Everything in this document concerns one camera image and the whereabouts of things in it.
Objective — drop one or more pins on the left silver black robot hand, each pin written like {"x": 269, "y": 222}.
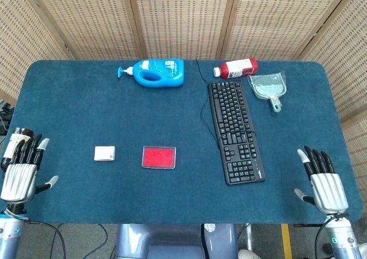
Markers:
{"x": 18, "y": 181}

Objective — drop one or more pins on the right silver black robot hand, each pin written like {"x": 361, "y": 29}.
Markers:
{"x": 328, "y": 190}

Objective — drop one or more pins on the small white box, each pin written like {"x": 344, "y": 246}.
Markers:
{"x": 104, "y": 153}

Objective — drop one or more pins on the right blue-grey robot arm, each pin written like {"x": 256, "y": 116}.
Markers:
{"x": 344, "y": 239}

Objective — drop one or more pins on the light blue dustpan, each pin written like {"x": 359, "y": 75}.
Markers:
{"x": 266, "y": 88}

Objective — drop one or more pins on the red card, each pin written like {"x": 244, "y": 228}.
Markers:
{"x": 158, "y": 157}

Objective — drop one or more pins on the brown bottle with label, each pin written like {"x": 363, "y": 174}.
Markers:
{"x": 21, "y": 133}

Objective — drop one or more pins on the metal table leg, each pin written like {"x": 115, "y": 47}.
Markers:
{"x": 249, "y": 236}

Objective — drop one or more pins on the blue felt table mat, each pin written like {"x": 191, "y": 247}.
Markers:
{"x": 86, "y": 113}

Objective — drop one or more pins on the white shoe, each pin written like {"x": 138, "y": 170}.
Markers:
{"x": 249, "y": 254}

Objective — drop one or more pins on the black computer keyboard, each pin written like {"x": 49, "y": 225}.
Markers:
{"x": 233, "y": 127}

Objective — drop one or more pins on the red bottle with white cap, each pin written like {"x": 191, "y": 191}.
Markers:
{"x": 239, "y": 68}

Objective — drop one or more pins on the blue-grey robot torso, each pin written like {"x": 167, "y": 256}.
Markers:
{"x": 172, "y": 240}

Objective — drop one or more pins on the blue pump detergent bottle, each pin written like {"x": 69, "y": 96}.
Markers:
{"x": 160, "y": 74}

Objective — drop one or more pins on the woven bamboo folding screen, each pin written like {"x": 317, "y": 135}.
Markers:
{"x": 183, "y": 18}

